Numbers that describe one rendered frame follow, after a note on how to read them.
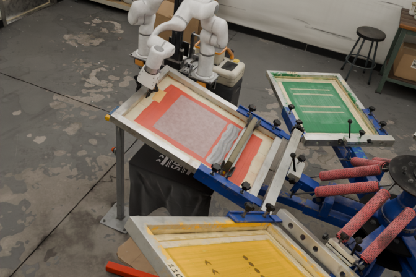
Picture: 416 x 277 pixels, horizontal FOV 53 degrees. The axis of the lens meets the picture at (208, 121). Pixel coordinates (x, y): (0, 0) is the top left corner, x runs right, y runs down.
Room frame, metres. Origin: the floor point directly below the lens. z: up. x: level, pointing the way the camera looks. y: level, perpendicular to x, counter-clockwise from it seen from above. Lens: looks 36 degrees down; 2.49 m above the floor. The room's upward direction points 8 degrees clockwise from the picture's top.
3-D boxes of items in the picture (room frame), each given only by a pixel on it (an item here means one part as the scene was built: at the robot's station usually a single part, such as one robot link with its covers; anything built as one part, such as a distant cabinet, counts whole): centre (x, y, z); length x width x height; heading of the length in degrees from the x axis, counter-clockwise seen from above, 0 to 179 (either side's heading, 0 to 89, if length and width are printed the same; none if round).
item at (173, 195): (1.57, 0.15, 0.74); 0.46 x 0.04 x 0.42; 73
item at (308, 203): (1.62, -0.38, 0.89); 1.24 x 0.06 x 0.06; 73
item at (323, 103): (2.32, -0.78, 1.05); 1.08 x 0.61 x 0.23; 13
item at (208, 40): (2.33, 0.06, 1.37); 0.13 x 0.10 x 0.16; 64
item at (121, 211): (2.03, 0.53, 0.48); 0.22 x 0.22 x 0.96; 73
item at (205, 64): (2.35, 0.06, 1.21); 0.16 x 0.13 x 0.15; 160
